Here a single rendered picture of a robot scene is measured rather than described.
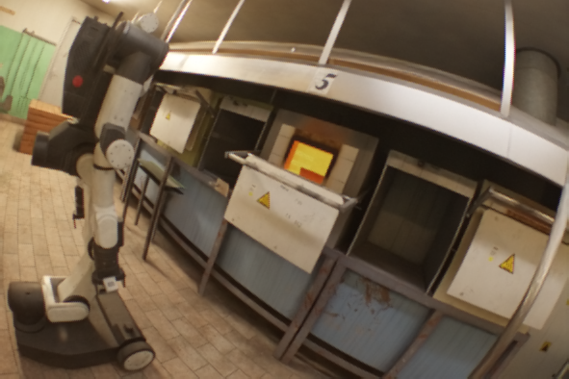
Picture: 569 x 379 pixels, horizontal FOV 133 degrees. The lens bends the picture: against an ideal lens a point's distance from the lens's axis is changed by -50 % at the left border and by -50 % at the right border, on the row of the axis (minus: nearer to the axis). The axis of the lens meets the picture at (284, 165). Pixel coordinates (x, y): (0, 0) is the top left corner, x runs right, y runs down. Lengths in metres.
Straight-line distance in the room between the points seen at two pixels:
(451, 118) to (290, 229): 0.88
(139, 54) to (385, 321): 1.51
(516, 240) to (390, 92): 0.85
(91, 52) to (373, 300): 1.56
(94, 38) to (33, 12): 4.63
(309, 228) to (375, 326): 0.68
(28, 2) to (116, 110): 4.91
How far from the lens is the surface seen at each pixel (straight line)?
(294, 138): 1.40
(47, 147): 0.86
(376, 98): 1.01
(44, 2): 5.42
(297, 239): 1.20
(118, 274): 0.92
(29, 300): 1.21
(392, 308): 1.38
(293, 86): 1.15
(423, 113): 0.97
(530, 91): 1.80
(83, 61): 0.80
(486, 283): 1.21
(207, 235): 1.87
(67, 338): 1.28
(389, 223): 1.83
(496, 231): 1.17
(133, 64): 0.66
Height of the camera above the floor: 1.20
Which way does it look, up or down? 2 degrees down
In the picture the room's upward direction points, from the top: 22 degrees clockwise
